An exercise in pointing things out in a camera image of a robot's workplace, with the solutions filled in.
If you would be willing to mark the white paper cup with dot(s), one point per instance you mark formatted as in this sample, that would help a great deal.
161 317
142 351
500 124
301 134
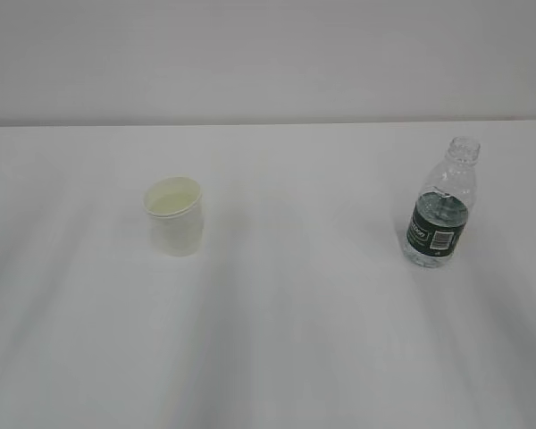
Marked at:
176 220

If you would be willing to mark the clear plastic water bottle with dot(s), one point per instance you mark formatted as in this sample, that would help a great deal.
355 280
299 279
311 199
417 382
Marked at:
443 205

